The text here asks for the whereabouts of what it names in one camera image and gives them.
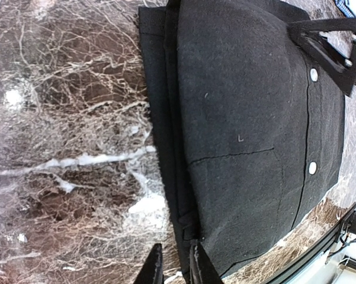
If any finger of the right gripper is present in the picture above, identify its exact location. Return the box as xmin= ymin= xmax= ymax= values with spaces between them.
xmin=287 ymin=18 xmax=356 ymax=96

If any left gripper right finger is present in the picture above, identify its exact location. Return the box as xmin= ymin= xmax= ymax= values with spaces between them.
xmin=190 ymin=240 xmax=222 ymax=284

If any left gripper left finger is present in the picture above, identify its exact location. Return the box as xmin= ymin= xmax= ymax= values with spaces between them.
xmin=133 ymin=243 xmax=163 ymax=284

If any black long sleeve shirt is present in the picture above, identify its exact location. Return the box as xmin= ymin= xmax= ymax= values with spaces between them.
xmin=139 ymin=1 xmax=345 ymax=280

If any dark blue shirt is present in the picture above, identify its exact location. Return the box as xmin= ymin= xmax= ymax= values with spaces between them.
xmin=334 ymin=0 xmax=355 ymax=18

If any black front rail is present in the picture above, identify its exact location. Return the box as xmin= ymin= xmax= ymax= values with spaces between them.
xmin=265 ymin=202 xmax=356 ymax=284

